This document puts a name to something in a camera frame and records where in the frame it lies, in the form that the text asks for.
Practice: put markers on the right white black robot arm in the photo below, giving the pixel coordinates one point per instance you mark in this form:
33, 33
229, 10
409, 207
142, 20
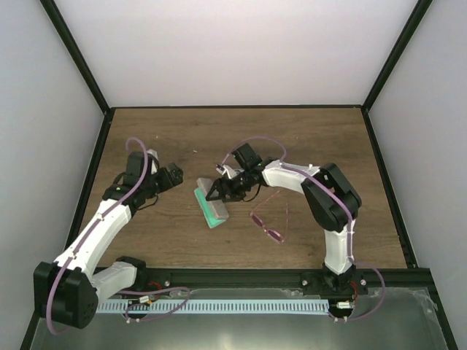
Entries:
333, 201

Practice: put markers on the light blue slotted cable duct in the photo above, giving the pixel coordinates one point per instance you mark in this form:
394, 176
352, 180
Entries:
289, 306

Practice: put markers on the black mounting rail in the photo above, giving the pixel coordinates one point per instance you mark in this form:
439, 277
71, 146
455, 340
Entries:
310, 281

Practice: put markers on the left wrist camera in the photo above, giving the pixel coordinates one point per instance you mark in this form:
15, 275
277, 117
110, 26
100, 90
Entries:
153, 161

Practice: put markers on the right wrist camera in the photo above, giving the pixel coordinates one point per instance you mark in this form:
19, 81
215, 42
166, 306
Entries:
228, 172

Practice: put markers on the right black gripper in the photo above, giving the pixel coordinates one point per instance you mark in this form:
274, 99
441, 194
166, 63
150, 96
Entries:
220, 184

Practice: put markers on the grey green glasses case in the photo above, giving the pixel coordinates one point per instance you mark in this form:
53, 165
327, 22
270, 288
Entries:
215, 213

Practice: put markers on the pink sunglasses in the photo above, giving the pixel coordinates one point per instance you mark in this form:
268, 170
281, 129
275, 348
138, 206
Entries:
269, 225

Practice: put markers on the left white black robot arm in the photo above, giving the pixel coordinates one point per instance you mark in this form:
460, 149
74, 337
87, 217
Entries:
69, 290

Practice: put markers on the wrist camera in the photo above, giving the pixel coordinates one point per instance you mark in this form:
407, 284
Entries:
153, 161
228, 172

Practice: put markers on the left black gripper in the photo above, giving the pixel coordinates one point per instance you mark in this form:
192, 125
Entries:
168, 182

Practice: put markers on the metal front plate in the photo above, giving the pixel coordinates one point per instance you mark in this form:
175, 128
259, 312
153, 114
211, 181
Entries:
405, 319

